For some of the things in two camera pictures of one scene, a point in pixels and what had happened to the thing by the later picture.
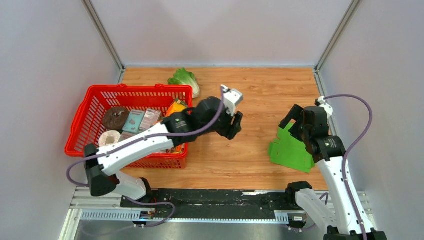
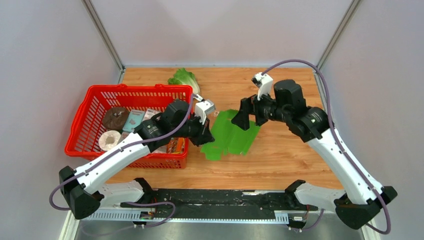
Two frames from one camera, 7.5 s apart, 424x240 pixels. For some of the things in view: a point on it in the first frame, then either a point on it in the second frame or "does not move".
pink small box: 151,117 does not move
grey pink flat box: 126,135 does not move
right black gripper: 294,113 → 250,105
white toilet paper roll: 108,137 does not move
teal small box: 134,120 does not move
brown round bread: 115,118 does not move
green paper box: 289,151 → 229,137
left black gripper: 230,131 → 204,135
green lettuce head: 183,77 does not move
